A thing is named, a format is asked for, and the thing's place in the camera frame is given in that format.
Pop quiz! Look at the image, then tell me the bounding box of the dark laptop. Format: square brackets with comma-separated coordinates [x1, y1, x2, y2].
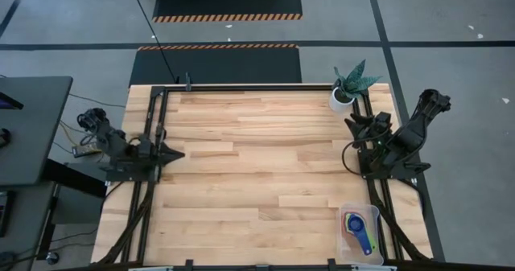
[0, 92, 24, 111]

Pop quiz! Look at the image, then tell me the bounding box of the grey desk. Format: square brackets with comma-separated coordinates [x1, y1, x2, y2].
[0, 76, 74, 187]

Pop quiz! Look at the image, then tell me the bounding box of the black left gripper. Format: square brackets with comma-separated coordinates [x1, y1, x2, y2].
[136, 136, 186, 166]

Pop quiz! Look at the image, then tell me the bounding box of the black floor cable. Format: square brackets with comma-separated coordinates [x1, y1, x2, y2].
[128, 0, 180, 84]

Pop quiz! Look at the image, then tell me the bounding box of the snake plant in white pot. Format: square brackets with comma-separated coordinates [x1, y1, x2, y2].
[328, 59, 383, 113]

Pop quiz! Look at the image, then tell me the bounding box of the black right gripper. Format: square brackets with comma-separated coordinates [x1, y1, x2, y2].
[344, 112, 393, 143]

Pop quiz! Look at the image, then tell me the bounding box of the black hazard-striped floor mat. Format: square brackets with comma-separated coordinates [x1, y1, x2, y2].
[128, 43, 303, 85]
[151, 0, 303, 23]

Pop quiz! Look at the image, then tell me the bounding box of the black table frame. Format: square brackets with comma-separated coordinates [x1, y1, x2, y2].
[96, 84, 435, 271]

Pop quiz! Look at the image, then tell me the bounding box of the clear plastic basket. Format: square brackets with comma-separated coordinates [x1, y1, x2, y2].
[336, 203, 386, 267]

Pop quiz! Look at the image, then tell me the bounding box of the black power supply box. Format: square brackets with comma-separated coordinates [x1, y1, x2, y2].
[72, 142, 104, 158]

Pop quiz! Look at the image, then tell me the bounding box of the yellow measuring cup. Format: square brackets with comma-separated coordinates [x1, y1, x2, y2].
[342, 211, 378, 254]

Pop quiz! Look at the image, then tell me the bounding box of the small indigo measuring cup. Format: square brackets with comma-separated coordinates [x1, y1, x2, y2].
[346, 212, 374, 257]

